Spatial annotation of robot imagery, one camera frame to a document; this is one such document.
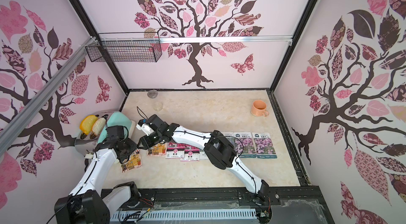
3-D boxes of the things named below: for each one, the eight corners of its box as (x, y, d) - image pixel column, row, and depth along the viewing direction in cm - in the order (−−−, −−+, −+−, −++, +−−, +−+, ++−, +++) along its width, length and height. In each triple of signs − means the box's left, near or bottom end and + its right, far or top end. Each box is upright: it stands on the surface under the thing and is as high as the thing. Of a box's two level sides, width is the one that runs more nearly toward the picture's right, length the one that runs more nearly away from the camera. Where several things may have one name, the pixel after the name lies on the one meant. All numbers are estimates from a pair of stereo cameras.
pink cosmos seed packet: (235, 157, 89) (236, 156, 87) (233, 134, 99) (233, 132, 97) (255, 157, 89) (257, 156, 87) (251, 134, 99) (252, 132, 97)
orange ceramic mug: (252, 119, 105) (255, 111, 99) (249, 107, 112) (252, 99, 105) (264, 119, 105) (268, 111, 99) (261, 107, 112) (265, 99, 105)
